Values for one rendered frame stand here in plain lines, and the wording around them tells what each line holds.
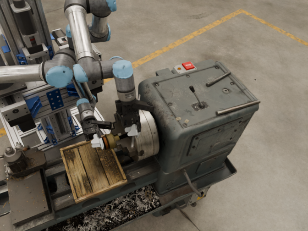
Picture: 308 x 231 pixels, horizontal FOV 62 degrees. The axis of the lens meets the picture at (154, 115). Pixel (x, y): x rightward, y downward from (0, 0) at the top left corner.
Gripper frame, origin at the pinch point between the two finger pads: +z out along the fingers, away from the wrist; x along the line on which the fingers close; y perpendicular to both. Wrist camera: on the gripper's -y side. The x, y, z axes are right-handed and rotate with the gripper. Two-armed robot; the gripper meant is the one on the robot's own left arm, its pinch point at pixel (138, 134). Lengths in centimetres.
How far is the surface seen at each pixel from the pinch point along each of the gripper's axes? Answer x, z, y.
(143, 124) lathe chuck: -12.3, 4.7, -7.9
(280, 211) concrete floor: 2, 141, -124
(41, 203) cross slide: -13, 30, 51
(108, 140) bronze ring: -20.2, 13.0, 10.3
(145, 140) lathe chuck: -8.1, 11.3, -5.9
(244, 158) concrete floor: -53, 122, -129
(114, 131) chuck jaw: -23.1, 10.5, 5.3
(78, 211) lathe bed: -21, 55, 37
